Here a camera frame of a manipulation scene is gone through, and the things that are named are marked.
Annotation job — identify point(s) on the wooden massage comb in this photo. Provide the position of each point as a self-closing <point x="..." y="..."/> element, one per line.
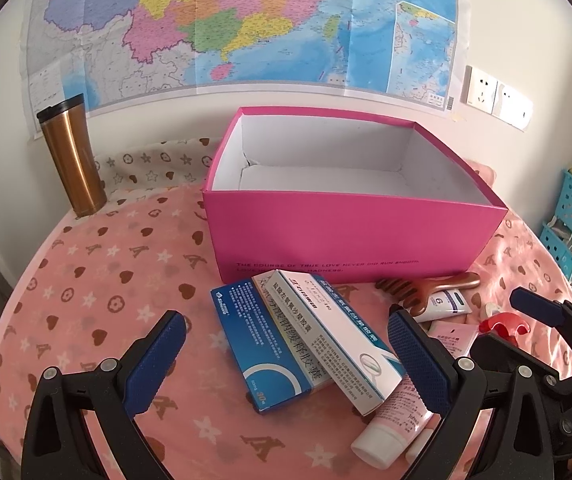
<point x="415" y="295"/>

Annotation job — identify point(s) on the pink printed blanket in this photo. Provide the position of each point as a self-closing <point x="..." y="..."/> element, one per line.
<point x="91" y="285"/>

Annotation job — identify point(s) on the colourful wall map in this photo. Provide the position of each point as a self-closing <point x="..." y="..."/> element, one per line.
<point x="216" y="10"/>

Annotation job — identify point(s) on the white and yellow medicine box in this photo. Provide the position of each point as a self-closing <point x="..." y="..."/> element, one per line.
<point x="291" y="340"/>

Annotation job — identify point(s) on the white cream tube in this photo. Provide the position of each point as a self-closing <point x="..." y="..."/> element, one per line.
<point x="445" y="305"/>

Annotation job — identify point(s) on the white and blue medicine box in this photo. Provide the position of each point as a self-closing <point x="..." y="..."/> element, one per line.
<point x="345" y="350"/>

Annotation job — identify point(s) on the red spray trigger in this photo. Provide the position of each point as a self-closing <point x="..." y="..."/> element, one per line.
<point x="503" y="321"/>

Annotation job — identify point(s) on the cream star print cloth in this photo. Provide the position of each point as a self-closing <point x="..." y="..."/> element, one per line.
<point x="156" y="160"/>

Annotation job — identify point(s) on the pink cardboard box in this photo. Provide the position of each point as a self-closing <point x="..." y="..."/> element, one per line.
<point x="341" y="240"/>

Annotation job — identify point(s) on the peach cream tube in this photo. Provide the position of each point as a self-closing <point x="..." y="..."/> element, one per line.
<point x="453" y="335"/>

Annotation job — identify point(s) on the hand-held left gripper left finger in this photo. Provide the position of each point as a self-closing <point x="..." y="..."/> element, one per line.
<point x="161" y="355"/>

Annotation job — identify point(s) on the pink tube with white cap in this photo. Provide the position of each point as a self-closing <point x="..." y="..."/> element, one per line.
<point x="390" y="430"/>

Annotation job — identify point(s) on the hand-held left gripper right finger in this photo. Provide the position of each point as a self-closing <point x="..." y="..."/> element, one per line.
<point x="418" y="365"/>

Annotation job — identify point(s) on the copper travel tumbler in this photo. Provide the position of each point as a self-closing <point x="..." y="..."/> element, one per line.
<point x="73" y="160"/>

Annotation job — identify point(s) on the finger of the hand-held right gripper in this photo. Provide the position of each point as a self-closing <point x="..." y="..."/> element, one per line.
<point x="535" y="307"/>
<point x="505" y="352"/>

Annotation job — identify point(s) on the white wall socket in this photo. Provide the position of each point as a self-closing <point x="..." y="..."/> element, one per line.
<point x="480" y="87"/>
<point x="513" y="105"/>

